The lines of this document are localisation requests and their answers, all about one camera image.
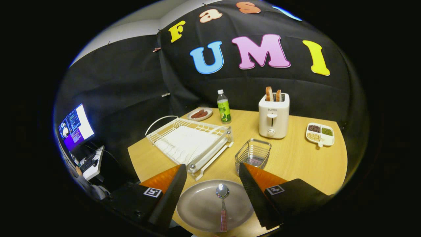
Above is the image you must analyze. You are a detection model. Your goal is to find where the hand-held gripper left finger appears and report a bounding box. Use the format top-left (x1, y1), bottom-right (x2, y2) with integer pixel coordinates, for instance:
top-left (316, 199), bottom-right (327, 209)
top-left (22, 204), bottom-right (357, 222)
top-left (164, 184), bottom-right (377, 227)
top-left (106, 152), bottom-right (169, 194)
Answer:
top-left (109, 164), bottom-right (188, 235)

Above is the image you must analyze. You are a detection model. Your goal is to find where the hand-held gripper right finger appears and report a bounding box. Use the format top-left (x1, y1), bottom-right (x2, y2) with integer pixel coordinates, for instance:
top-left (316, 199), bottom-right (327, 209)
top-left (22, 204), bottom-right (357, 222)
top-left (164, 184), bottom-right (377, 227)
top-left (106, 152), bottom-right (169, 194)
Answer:
top-left (238, 162), bottom-right (334, 230)

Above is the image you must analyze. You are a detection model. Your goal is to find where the spoon with red checked handle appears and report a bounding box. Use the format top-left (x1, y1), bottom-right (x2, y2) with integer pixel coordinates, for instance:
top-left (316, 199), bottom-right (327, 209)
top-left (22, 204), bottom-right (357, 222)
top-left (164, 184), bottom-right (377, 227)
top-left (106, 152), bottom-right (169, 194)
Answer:
top-left (215, 184), bottom-right (230, 233)

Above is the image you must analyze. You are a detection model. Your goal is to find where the grey round plate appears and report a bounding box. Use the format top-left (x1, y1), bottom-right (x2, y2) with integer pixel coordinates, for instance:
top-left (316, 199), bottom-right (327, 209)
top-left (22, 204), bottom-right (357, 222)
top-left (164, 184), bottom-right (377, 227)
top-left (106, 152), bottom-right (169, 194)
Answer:
top-left (177, 179), bottom-right (254, 233)

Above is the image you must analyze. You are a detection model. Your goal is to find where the metal wire basket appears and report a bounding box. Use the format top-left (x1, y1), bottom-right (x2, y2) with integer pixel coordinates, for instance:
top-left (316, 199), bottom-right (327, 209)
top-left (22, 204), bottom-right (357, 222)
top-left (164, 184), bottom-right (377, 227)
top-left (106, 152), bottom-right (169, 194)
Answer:
top-left (235, 139), bottom-right (272, 176)

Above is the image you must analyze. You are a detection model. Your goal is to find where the white wire dish rack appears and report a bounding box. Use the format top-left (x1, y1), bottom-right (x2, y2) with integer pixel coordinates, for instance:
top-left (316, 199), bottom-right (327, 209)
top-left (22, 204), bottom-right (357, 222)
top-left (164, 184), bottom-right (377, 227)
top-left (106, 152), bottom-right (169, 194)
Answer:
top-left (145, 115), bottom-right (234, 181)

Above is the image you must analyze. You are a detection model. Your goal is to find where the small beige plate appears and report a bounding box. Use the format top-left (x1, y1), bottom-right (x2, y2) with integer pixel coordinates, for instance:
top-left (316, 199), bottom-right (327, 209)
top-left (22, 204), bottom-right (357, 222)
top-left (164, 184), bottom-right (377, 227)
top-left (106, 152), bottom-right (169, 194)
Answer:
top-left (187, 107), bottom-right (213, 121)

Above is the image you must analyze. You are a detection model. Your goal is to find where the white toaster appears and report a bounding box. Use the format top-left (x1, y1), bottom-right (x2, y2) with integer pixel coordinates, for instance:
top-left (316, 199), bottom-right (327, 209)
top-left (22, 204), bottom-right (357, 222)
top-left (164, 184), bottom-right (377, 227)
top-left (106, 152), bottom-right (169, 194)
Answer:
top-left (258, 92), bottom-right (290, 139)

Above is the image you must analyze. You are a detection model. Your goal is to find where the white side desk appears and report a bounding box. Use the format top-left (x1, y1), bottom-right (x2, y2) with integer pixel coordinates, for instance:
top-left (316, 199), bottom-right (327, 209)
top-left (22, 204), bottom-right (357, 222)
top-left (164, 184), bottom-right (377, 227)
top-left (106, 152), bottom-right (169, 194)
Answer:
top-left (82, 145), bottom-right (106, 181)

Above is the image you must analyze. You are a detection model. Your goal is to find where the black keyboard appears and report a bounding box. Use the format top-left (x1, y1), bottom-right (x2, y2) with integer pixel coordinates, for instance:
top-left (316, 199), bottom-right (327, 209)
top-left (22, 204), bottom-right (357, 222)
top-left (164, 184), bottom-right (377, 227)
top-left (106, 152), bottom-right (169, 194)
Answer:
top-left (80, 154), bottom-right (98, 172)

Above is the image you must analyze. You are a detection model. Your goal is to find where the green label drink bottle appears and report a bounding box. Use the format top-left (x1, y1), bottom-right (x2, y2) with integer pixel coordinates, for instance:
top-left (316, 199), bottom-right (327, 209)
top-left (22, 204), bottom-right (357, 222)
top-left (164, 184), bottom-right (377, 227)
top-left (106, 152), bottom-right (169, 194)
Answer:
top-left (217, 90), bottom-right (232, 124)

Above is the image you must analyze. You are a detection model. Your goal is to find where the white divided snack tray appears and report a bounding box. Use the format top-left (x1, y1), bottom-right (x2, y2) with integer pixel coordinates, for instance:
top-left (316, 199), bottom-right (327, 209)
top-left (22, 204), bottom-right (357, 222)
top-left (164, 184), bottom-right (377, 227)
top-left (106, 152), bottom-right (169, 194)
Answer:
top-left (306, 122), bottom-right (335, 148)

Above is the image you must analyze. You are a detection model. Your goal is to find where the black backdrop cloth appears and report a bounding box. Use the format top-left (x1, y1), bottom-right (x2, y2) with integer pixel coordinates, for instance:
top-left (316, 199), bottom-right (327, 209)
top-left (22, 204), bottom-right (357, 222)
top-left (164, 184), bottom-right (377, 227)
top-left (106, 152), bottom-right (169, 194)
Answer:
top-left (53, 0), bottom-right (369, 198)

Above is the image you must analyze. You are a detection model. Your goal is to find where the computer monitor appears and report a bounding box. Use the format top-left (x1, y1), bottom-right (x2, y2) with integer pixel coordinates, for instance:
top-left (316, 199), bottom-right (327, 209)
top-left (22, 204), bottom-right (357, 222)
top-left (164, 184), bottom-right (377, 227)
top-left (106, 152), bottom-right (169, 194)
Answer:
top-left (59, 103), bottom-right (95, 152)

